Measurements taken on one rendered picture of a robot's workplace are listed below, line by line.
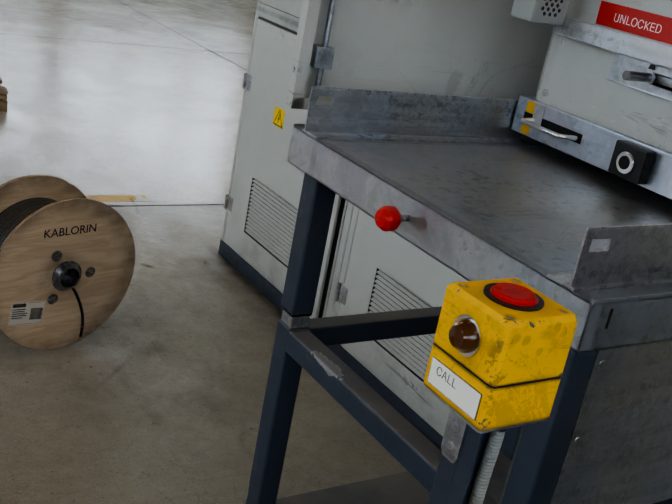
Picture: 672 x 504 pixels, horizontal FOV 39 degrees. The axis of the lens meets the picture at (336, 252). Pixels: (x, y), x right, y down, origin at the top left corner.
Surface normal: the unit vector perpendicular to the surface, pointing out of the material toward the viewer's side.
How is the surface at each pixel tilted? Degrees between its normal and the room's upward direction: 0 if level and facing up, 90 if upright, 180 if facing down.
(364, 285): 90
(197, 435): 0
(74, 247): 90
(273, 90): 90
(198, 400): 0
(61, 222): 90
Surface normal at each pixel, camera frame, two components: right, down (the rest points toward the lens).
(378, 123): 0.52, 0.39
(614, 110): -0.84, 0.04
